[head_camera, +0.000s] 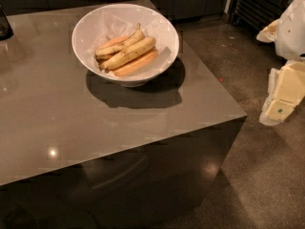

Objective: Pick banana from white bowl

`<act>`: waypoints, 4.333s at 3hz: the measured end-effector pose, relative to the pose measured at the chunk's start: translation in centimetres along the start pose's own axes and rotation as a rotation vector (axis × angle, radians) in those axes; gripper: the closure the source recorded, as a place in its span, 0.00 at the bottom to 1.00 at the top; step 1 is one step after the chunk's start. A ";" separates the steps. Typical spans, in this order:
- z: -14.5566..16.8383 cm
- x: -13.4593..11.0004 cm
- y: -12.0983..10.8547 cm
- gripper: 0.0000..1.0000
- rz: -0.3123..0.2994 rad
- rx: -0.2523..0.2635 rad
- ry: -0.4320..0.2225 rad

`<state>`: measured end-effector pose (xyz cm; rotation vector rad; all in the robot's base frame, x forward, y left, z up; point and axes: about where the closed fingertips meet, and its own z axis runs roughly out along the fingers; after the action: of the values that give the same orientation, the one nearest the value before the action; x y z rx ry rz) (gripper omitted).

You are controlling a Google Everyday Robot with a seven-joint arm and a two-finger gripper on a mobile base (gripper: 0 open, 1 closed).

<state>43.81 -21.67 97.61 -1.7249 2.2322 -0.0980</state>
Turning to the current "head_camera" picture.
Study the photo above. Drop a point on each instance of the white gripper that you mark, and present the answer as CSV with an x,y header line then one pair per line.
x,y
293,32

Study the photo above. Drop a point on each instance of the yellow banana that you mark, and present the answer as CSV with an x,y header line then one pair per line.
x,y
129,54
108,52

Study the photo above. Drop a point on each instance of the white ceramic bowl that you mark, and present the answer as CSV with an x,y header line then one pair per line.
x,y
83,34

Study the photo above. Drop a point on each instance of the white paper bowl liner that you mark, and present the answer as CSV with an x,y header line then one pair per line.
x,y
112,22

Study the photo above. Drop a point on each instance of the black slatted radiator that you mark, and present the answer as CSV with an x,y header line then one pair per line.
x,y
256,13

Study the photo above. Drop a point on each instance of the orange bread roll front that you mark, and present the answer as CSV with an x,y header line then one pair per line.
x,y
137,63

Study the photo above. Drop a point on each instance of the orange bread roll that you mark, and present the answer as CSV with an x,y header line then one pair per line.
x,y
113,42
137,63

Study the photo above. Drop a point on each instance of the orange bread roll rear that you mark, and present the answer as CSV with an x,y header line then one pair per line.
x,y
113,42

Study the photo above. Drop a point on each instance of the dark object table corner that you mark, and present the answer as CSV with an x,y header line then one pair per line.
x,y
6,31

